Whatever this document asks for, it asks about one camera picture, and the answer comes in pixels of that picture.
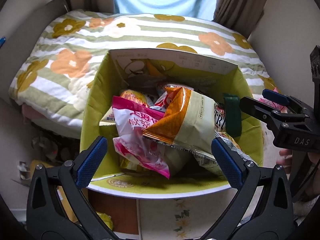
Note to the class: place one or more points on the pink white candy bag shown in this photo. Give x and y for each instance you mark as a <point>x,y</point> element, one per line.
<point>131,120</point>

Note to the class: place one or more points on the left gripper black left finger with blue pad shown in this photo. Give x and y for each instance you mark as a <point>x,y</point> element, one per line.
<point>46,218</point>

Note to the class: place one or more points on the floral striped quilt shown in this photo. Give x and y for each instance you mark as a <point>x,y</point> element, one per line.
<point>55,80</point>

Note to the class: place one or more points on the brown right curtain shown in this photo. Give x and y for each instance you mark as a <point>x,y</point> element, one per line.
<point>239,15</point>

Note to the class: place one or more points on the dark green snack packet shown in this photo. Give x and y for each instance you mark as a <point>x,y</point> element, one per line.
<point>233,123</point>

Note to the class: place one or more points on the person's hand holding gripper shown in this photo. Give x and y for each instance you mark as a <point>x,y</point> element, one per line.
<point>286,161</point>

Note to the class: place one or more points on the green cardboard snack box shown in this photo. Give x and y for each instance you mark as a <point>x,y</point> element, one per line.
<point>144,68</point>

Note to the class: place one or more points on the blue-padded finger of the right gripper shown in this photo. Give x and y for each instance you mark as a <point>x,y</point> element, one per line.
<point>293,104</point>

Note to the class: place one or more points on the red white round-logo snack bag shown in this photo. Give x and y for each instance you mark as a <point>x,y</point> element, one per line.
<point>163,101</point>

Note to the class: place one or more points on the grey bed headboard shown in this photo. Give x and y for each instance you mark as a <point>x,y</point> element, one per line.
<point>18,47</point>

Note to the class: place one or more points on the yellow box on floor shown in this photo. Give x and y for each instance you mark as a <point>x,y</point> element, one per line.
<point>67,208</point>

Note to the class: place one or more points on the orange cream snack bag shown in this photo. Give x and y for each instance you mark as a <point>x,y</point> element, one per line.
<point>188,122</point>

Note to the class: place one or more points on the grey-green patterned snack bag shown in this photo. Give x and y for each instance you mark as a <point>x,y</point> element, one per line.
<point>220,159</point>

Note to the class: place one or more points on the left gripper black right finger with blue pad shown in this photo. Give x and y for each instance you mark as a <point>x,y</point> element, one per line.
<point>273,214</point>

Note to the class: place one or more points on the small pink snack packet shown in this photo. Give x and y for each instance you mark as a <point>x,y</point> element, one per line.
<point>274,99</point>

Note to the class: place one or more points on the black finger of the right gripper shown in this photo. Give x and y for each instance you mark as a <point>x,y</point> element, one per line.
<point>262,112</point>

